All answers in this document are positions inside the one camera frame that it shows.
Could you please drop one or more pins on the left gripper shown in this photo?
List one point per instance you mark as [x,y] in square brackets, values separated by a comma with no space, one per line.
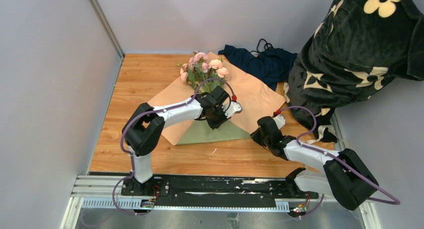
[214,125]

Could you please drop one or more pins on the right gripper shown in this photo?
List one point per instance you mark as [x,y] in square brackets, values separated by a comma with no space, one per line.
[255,136]

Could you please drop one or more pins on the fake rose stem one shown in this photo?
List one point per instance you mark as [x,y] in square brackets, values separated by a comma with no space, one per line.
[220,73]

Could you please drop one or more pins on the fake rose stem two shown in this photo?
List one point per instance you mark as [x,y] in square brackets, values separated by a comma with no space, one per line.
[195,71]

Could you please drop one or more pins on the fake rose stem three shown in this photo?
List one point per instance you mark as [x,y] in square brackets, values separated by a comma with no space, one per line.
[209,70]

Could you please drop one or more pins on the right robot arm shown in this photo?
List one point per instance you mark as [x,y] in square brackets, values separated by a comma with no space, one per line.
[339,174]

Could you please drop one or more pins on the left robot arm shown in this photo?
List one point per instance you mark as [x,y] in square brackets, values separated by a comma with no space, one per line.
[141,134]

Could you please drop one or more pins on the navy blue cloth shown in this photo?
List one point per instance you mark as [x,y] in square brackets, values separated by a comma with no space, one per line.
[271,66]

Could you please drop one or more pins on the black floral plush blanket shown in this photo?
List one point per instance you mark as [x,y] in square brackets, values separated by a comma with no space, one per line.
[360,47]

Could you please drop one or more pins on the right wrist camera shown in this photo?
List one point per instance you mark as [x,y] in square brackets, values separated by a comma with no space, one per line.
[279,119]

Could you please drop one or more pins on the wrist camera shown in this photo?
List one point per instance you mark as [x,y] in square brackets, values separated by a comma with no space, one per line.
[279,119]
[232,107]

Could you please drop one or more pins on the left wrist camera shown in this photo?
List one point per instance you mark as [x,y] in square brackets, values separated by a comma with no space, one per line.
[232,107]

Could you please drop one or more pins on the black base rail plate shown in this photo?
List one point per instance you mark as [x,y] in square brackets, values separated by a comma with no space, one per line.
[214,191]

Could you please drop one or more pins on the aluminium frame post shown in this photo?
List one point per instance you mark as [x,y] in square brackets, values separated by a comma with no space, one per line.
[95,5]

